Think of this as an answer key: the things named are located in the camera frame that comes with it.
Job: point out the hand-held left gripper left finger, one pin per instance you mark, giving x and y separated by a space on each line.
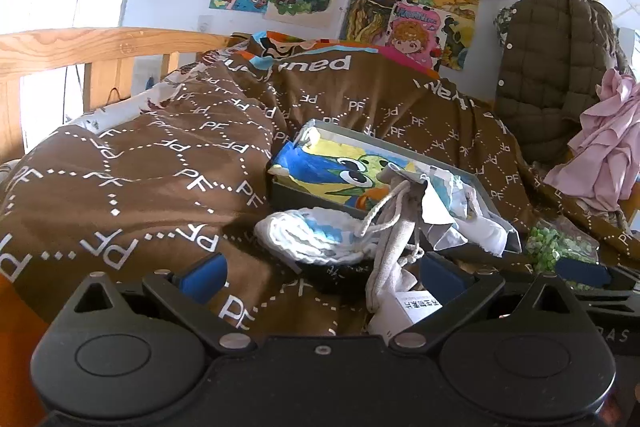
202 278

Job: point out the pink blond boy drawing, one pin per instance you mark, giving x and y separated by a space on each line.
412 39

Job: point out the grey cardboard box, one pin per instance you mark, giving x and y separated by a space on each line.
295 196

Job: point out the bag of green beads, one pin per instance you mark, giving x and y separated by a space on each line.
545 247

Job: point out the white blue knit pouch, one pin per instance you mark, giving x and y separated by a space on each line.
315 237

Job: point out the olive quilted jacket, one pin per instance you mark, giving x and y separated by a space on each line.
545 67

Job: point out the white floral bed sheet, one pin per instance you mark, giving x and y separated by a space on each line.
135 104

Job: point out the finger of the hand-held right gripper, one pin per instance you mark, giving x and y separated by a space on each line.
582 273

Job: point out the golden field painting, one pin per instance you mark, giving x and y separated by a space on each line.
455 7

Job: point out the white plastic bag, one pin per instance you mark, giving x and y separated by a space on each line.
480 232

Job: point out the brown printed blanket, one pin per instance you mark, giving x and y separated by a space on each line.
150 157

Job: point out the cartoon fish painting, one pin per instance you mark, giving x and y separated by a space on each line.
320 167

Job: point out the wooden bed headboard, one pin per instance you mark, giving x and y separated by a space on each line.
75 47

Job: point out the small white labelled box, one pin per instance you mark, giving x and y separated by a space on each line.
400 318

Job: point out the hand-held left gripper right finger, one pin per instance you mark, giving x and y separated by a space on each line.
445 279

